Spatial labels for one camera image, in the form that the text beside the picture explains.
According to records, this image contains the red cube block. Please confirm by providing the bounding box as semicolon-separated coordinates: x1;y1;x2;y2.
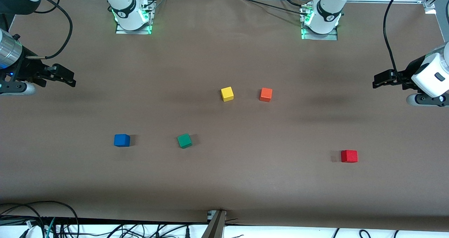
341;150;358;164

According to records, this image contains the blue cube block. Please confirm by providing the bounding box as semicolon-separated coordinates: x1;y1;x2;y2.
114;134;131;147

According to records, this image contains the orange cube block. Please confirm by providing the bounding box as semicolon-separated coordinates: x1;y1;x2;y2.
259;87;273;103

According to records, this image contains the green cube block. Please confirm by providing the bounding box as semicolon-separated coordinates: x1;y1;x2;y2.
177;133;193;149

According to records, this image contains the yellow cube block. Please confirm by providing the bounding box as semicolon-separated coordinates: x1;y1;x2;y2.
221;86;234;103

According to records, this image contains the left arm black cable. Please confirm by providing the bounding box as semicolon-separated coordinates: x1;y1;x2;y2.
383;0;411;87

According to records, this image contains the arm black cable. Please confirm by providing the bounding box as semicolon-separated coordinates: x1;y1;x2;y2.
14;0;73;60
383;0;411;87

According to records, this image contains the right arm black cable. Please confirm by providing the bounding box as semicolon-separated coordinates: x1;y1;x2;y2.
14;0;73;60

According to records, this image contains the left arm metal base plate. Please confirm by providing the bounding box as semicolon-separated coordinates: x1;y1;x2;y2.
301;23;339;41

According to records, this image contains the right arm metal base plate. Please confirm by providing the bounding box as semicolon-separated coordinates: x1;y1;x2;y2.
115;1;154;35

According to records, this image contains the aluminium table rail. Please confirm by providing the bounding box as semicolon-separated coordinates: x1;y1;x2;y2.
346;0;427;4

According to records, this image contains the looping black cable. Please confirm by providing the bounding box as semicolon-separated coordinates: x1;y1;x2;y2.
0;200;80;238

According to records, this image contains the black base power cable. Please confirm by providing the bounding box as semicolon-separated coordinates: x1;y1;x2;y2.
240;0;307;17

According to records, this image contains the green cable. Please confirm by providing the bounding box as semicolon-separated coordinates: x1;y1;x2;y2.
45;217;56;238

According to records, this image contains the grey metal post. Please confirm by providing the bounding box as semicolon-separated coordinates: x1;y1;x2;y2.
201;210;227;238

